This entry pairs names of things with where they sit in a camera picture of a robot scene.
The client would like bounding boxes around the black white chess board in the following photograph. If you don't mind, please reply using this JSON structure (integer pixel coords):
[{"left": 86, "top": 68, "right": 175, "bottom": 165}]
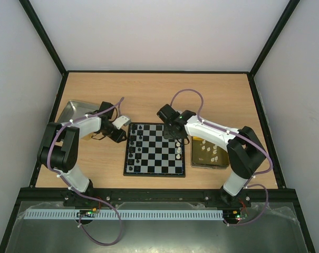
[{"left": 123, "top": 122, "right": 186, "bottom": 178}]

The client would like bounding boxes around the gold metal tin tray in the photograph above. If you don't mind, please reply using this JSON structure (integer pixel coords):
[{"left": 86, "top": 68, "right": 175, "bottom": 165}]
[{"left": 191, "top": 137, "right": 230, "bottom": 170}]

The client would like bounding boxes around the silver metal tin tray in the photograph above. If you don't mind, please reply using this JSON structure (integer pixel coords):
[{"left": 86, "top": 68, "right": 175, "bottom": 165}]
[{"left": 57, "top": 100, "right": 99, "bottom": 123}]

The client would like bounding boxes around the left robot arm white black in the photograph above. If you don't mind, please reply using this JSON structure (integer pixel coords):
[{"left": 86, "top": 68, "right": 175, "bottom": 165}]
[{"left": 37, "top": 98, "right": 131, "bottom": 205}]

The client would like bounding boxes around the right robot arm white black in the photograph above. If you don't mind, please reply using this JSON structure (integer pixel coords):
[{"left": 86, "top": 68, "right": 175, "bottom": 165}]
[{"left": 157, "top": 104, "right": 267, "bottom": 207}]

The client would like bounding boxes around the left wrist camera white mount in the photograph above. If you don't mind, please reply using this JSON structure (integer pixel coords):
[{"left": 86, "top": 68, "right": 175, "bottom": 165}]
[{"left": 112, "top": 115, "right": 131, "bottom": 130}]

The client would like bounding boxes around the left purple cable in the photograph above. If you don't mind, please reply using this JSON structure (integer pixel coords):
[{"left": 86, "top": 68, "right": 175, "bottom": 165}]
[{"left": 49, "top": 96, "right": 123, "bottom": 244}]

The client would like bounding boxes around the light blue slotted cable duct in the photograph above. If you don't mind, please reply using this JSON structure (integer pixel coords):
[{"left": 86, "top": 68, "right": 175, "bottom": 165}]
[{"left": 24, "top": 209, "right": 224, "bottom": 221}]

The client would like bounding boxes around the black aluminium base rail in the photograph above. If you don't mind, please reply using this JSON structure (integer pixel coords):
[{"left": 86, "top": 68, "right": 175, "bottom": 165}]
[{"left": 17, "top": 186, "right": 297, "bottom": 209}]

